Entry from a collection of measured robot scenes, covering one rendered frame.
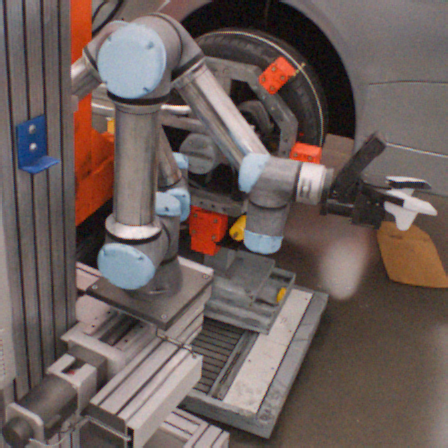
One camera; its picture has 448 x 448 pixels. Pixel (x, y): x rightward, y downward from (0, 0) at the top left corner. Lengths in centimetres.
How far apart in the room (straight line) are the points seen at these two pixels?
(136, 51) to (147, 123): 14
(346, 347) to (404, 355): 24
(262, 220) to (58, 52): 49
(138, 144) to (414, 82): 126
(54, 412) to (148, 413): 19
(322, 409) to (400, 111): 109
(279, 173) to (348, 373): 159
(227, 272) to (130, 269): 138
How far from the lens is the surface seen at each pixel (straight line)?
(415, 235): 371
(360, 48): 231
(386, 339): 293
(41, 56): 128
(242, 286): 267
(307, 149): 225
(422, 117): 234
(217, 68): 223
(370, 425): 254
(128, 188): 130
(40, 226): 140
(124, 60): 118
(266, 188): 123
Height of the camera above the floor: 176
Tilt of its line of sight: 29 degrees down
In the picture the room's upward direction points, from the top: 6 degrees clockwise
